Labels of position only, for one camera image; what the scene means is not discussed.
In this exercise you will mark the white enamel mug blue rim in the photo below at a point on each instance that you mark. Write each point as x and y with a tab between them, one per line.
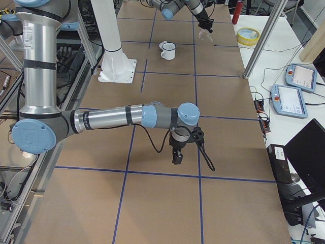
169	50

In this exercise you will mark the black computer monitor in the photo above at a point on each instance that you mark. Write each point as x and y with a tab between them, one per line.
305	151

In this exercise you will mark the red cylinder bottle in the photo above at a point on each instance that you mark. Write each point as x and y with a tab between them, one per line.
237	12

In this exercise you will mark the near teach pendant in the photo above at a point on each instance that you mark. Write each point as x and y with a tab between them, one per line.
288	101

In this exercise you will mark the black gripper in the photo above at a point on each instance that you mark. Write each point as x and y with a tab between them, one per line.
202	20
176	146

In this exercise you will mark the orange electronics board far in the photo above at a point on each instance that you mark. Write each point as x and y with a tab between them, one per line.
259	105

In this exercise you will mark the wooden plank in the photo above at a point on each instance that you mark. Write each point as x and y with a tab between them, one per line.
314	47

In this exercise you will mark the far teach pendant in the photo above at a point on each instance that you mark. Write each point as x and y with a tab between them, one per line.
302	77

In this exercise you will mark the clear glass funnel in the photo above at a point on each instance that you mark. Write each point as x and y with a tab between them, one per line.
205	35

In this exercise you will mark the orange electronics board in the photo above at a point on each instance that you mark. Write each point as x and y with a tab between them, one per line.
259	105
265	125

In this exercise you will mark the orange electronics board near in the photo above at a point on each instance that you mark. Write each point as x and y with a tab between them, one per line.
265	125

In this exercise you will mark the aluminium frame post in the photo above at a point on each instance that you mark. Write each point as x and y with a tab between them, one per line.
270	24

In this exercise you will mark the black desktop computer box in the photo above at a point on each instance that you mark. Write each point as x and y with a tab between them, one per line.
279	164

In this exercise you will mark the teach pendant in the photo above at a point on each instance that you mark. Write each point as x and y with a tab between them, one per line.
302	77
288	101

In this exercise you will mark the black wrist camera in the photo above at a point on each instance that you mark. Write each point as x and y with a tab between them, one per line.
198	136

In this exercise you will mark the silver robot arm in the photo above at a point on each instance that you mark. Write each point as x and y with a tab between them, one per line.
197	8
42	125

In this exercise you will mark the yellow tape roll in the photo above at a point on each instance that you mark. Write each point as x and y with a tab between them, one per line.
248	36

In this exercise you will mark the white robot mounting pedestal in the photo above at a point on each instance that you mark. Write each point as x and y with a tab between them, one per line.
116	67

